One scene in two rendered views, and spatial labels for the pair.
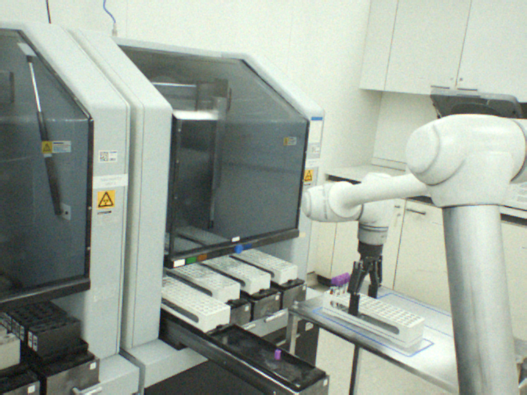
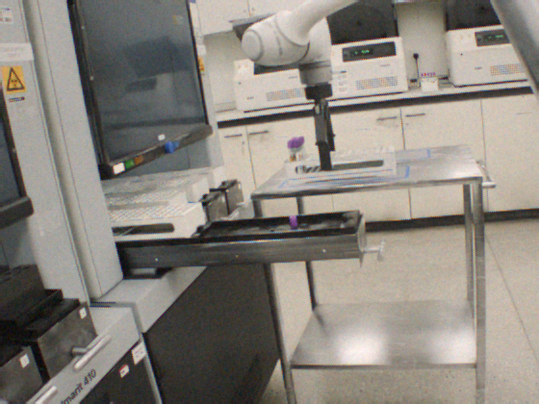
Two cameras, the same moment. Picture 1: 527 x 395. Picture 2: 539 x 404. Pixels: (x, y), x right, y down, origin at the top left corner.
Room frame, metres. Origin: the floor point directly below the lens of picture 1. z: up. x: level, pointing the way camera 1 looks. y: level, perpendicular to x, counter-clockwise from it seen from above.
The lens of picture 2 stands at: (0.44, 0.38, 1.11)
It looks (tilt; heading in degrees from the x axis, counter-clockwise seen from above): 14 degrees down; 335
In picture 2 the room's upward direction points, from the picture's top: 9 degrees counter-clockwise
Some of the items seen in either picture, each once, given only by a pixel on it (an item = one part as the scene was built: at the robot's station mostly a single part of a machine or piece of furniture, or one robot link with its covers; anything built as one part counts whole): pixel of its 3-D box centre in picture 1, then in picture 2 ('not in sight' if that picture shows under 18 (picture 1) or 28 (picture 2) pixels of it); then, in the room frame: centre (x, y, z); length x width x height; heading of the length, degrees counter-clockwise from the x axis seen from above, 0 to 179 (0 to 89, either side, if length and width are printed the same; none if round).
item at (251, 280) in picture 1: (230, 273); (156, 195); (1.88, 0.07, 0.83); 0.30 x 0.10 x 0.06; 48
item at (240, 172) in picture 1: (198, 146); (72, 53); (1.92, 0.22, 1.28); 0.61 x 0.51 x 0.63; 138
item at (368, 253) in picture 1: (368, 255); (320, 101); (1.62, -0.36, 1.03); 0.08 x 0.07 x 0.09; 139
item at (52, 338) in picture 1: (57, 337); (16, 293); (1.29, 0.46, 0.85); 0.12 x 0.02 x 0.06; 138
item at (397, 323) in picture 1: (371, 314); (341, 164); (1.60, -0.39, 0.85); 0.30 x 0.10 x 0.06; 49
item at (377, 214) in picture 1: (372, 198); (306, 35); (1.61, -0.35, 1.21); 0.13 x 0.11 x 0.16; 112
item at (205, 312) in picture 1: (185, 304); (138, 226); (1.58, 0.19, 0.83); 0.30 x 0.10 x 0.06; 48
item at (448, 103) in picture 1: (471, 142); (280, 60); (3.68, -1.37, 1.22); 0.62 x 0.56 x 0.64; 136
